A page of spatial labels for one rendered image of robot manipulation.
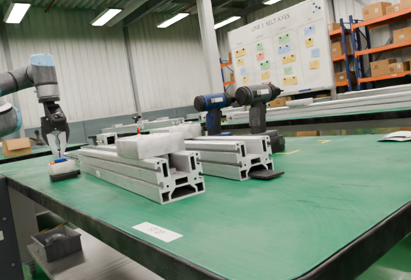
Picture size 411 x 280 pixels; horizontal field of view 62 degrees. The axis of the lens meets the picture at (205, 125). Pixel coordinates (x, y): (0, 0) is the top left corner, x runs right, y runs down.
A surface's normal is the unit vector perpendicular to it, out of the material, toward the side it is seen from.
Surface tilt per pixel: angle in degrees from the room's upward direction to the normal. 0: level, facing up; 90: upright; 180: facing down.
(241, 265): 0
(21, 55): 90
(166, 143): 90
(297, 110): 90
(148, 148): 90
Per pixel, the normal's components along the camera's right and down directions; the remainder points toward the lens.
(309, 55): -0.78, 0.15
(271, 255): -0.15, -0.99
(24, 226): 0.61, -0.05
